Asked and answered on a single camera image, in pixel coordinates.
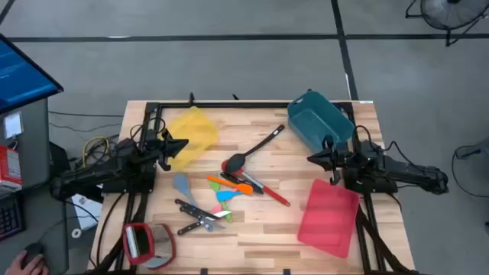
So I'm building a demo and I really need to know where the red framed box grater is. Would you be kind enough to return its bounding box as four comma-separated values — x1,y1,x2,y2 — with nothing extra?
121,222,157,267

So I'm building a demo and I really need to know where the black plastic spoon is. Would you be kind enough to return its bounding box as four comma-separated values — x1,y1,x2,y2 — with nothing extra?
225,124,286,173

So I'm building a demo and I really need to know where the yellow plastic bin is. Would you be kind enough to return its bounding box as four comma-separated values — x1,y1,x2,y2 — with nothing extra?
158,105,219,171

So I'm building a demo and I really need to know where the person's hand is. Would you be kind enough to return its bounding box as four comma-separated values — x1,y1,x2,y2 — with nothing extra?
3,251,50,275

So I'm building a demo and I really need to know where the yellow cable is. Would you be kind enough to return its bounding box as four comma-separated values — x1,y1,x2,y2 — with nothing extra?
82,136,111,169

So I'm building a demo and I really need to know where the red box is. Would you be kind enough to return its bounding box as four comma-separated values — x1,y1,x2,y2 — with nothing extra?
0,144,23,192

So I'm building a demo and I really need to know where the black computer mouse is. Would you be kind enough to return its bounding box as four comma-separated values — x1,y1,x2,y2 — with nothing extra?
19,242,46,268

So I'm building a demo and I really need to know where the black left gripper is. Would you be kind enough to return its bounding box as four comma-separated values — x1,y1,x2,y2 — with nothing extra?
154,128,189,172

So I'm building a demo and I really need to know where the reddish pink plastic bin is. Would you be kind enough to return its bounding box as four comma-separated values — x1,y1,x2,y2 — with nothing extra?
296,178,361,259

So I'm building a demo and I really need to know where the black floor cable loop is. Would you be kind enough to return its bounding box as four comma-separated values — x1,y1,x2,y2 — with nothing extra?
451,144,489,199

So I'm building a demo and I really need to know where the green silicone spatula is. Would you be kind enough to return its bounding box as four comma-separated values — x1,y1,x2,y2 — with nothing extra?
208,180,233,223

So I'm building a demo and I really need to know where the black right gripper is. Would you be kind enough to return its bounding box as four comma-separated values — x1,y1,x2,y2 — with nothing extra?
307,134,350,186

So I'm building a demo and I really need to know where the black aluminium table frame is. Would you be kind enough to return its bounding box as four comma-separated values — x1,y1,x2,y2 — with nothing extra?
87,99,421,275

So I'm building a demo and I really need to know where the computer monitor blue screen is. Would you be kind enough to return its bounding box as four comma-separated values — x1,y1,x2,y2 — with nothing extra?
0,33,65,115

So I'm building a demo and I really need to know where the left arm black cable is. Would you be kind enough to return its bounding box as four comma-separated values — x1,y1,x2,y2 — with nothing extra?
129,117,167,141

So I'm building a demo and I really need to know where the grey desk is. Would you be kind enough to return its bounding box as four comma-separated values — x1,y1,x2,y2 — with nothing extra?
0,179,70,275

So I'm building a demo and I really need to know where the white paper label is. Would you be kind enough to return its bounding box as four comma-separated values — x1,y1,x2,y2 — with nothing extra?
2,110,24,139

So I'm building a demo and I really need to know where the red spoon steel handle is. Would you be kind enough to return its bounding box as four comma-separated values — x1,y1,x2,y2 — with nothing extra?
220,159,291,208

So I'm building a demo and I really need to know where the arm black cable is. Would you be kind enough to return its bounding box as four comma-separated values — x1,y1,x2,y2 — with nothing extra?
351,125,406,161
129,117,167,141

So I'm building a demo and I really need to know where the black keyboard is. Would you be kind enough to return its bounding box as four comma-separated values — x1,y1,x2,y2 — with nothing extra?
0,192,26,241

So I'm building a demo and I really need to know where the orange silicone spatula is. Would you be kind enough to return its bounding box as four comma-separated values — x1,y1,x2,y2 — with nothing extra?
206,175,254,196

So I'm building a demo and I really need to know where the thick black cable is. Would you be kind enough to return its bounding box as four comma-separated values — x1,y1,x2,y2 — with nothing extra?
95,192,127,268

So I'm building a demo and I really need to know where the grey computer cabinet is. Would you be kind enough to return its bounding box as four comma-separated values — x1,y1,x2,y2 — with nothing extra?
0,98,51,192

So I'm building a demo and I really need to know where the black floor fan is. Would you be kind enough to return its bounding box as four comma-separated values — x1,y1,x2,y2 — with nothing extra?
404,0,489,47

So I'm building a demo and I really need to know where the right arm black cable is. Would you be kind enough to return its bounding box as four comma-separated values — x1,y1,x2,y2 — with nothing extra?
351,125,406,161

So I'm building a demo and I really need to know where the teal plastic bin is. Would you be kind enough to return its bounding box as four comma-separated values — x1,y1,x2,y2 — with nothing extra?
287,90,356,154

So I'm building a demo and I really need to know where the red-rimmed flat steel grater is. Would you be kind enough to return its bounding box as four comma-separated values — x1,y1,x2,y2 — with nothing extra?
147,223,177,270

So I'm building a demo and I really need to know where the white paper sheet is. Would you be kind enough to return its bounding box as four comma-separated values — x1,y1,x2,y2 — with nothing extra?
71,193,103,231

